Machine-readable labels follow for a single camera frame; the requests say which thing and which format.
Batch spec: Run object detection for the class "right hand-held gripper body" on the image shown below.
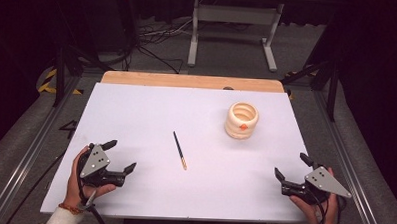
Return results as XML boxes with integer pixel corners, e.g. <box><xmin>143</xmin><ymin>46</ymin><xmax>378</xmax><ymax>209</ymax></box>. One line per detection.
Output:
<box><xmin>280</xmin><ymin>164</ymin><xmax>354</xmax><ymax>207</ymax></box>

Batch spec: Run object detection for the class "orange bead bracelet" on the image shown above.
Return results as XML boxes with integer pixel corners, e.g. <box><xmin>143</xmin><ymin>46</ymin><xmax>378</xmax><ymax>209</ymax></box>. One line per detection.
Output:
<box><xmin>57</xmin><ymin>202</ymin><xmax>84</xmax><ymax>216</ymax></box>

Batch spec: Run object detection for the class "grey metal stand frame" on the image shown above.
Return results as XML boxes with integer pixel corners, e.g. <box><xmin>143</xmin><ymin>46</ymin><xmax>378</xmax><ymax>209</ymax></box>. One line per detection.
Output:
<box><xmin>186</xmin><ymin>0</ymin><xmax>285</xmax><ymax>74</ymax></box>

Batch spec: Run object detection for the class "cream ribbed ceramic pen holder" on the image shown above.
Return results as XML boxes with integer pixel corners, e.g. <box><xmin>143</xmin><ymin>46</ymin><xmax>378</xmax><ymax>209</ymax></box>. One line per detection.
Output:
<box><xmin>224</xmin><ymin>100</ymin><xmax>261</xmax><ymax>141</ymax></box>

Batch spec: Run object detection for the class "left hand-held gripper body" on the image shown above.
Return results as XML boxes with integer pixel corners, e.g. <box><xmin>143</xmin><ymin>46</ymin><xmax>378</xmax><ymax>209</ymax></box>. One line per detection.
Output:
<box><xmin>78</xmin><ymin>143</ymin><xmax>128</xmax><ymax>190</ymax></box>

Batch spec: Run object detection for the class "aluminium floor rail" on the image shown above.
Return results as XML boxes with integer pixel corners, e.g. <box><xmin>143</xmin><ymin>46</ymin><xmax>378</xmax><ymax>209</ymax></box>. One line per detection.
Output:
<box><xmin>307</xmin><ymin>90</ymin><xmax>390</xmax><ymax>224</ymax></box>
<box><xmin>0</xmin><ymin>73</ymin><xmax>83</xmax><ymax>224</ymax></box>

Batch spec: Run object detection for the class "person's left hand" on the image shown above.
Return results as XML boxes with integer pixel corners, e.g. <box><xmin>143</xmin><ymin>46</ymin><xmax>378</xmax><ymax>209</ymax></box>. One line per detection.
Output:
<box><xmin>62</xmin><ymin>145</ymin><xmax>119</xmax><ymax>211</ymax></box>

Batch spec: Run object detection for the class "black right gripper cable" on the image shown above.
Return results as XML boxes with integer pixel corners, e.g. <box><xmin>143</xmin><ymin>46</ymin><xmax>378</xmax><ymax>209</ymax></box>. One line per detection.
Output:
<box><xmin>311</xmin><ymin>190</ymin><xmax>349</xmax><ymax>224</ymax></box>

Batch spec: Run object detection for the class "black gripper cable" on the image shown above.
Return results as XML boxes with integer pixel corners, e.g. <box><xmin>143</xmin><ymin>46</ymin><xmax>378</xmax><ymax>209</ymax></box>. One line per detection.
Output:
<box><xmin>311</xmin><ymin>190</ymin><xmax>349</xmax><ymax>224</ymax></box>
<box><xmin>75</xmin><ymin>150</ymin><xmax>111</xmax><ymax>224</ymax></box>

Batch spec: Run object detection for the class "person's right hand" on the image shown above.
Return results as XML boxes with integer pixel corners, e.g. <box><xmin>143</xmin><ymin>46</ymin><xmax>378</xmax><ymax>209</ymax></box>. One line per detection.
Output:
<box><xmin>288</xmin><ymin>165</ymin><xmax>341</xmax><ymax>224</ymax></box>

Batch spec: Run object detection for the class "black box with red light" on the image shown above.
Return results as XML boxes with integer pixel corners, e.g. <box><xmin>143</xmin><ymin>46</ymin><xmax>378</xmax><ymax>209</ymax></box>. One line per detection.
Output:
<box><xmin>114</xmin><ymin>0</ymin><xmax>142</xmax><ymax>53</ymax></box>

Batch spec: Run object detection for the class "bundle of floor cables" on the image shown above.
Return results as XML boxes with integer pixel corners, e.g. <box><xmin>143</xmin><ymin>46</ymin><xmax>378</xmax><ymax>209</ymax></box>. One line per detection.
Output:
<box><xmin>121</xmin><ymin>14</ymin><xmax>195</xmax><ymax>76</ymax></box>

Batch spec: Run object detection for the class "dark pencil with yellow end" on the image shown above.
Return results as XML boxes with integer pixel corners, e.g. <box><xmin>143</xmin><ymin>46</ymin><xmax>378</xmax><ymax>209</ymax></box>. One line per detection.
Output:
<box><xmin>170</xmin><ymin>130</ymin><xmax>190</xmax><ymax>172</ymax></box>

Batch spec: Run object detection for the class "yellow black floor tape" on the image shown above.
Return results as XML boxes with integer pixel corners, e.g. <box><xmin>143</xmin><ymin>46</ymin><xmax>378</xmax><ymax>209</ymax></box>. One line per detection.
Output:
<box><xmin>36</xmin><ymin>67</ymin><xmax>86</xmax><ymax>97</ymax></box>

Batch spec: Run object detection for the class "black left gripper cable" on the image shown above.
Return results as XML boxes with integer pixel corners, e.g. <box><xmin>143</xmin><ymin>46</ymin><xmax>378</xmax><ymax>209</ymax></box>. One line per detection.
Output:
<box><xmin>75</xmin><ymin>150</ymin><xmax>111</xmax><ymax>224</ymax></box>

